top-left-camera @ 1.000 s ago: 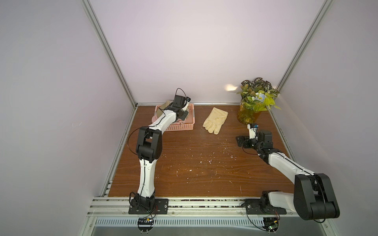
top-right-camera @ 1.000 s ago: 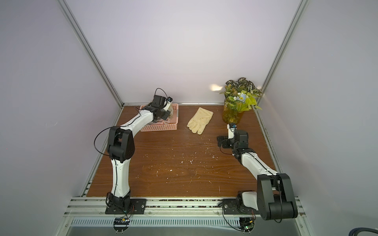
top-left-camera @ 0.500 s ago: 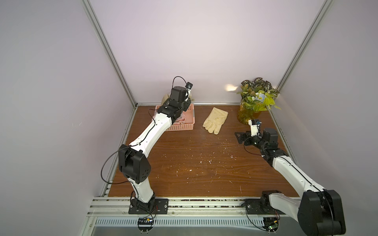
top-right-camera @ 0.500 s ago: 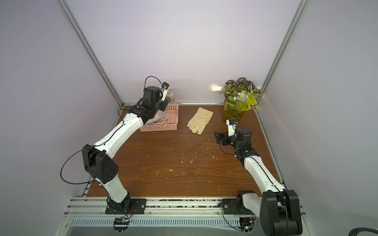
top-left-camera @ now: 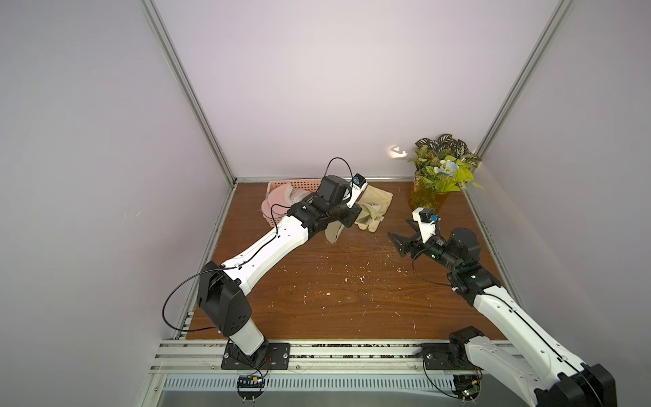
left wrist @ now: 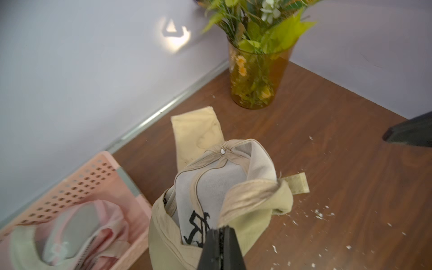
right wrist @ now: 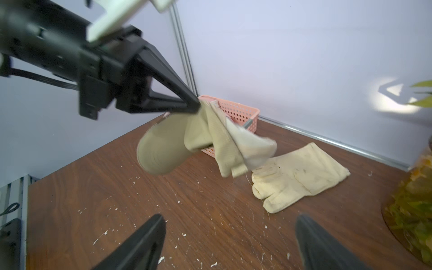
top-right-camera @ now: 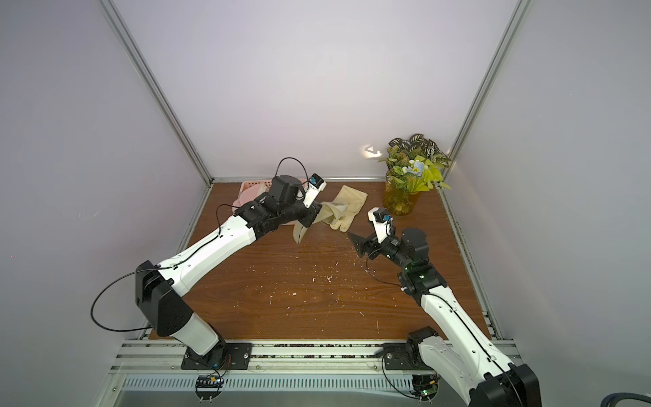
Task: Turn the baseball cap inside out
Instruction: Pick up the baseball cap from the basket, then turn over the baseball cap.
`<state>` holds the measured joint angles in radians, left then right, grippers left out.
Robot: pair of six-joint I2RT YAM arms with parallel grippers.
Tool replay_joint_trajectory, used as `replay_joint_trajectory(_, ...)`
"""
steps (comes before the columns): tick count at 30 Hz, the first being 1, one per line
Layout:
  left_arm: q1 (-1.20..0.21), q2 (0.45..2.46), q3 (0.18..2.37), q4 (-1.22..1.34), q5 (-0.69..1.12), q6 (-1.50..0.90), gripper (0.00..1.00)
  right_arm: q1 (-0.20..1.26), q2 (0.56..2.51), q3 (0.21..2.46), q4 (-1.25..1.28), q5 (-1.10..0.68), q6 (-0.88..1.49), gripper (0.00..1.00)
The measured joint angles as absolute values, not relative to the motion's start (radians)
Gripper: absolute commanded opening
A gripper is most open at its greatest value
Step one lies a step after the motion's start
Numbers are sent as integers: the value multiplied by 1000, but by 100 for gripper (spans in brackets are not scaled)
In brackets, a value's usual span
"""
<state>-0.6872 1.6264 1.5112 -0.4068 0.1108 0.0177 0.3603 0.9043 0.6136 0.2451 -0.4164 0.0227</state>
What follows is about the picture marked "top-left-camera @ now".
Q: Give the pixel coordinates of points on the cream work glove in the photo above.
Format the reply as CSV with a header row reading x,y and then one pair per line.
x,y
374,204

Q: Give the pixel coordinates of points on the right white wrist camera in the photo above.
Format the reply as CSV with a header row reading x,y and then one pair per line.
x,y
427,222

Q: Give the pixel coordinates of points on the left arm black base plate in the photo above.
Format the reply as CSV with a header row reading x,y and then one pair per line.
x,y
270,356

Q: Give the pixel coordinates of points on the circuit board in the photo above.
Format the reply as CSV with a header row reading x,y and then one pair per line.
x,y
467,388
251,387

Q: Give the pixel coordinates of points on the right circuit board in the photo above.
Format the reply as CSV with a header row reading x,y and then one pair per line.
x,y
467,388

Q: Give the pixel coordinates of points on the pink baseball cap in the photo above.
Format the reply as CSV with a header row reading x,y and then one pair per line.
x,y
280,200

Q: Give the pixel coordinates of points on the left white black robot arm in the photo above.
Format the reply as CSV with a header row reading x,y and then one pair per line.
x,y
223,289

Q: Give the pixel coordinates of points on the left circuit board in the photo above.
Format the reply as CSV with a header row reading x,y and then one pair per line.
x,y
251,387

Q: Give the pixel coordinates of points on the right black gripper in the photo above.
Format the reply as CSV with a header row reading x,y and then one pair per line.
x,y
416,244

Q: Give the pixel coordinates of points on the beige baseball cap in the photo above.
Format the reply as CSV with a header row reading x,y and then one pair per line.
x,y
335,229

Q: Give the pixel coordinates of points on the aluminium front rail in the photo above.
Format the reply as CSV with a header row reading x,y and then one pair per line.
x,y
307,356

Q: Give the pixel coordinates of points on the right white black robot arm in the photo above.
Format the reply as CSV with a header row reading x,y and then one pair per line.
x,y
545,373

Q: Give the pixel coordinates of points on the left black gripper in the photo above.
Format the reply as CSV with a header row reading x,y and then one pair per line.
x,y
351,213

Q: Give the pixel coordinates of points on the pink perforated plastic basket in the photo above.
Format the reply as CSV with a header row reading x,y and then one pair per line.
x,y
310,185

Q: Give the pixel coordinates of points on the potted plant in yellow vase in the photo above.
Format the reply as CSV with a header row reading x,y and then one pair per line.
x,y
443,165

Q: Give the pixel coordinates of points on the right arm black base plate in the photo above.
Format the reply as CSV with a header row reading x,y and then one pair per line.
x,y
445,356

